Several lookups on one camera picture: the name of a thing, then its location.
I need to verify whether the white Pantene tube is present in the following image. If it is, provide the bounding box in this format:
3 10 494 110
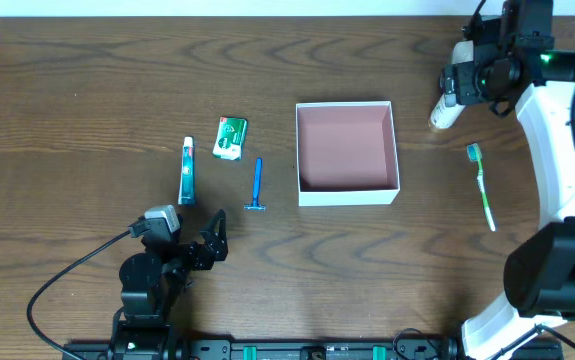
429 94 465 131

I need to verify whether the green white toothbrush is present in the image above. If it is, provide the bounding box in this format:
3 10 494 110
466 143 496 232

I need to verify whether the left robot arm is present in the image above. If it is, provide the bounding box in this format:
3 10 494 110
107 205 228 360

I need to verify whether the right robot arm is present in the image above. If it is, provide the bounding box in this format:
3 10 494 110
429 0 575 359

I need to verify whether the blue disposable razor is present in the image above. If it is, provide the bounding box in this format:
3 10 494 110
244 157 266 211

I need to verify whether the teal toothpaste tube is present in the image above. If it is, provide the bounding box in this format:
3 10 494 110
178 136 196 205

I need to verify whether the green Dettol soap bar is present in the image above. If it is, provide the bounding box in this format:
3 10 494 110
212 117 248 161

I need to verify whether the white box pink interior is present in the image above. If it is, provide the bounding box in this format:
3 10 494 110
295 101 401 207

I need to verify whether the left black cable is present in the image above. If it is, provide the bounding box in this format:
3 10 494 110
25 229 141 360

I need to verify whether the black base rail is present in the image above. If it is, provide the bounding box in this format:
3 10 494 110
64 336 565 360

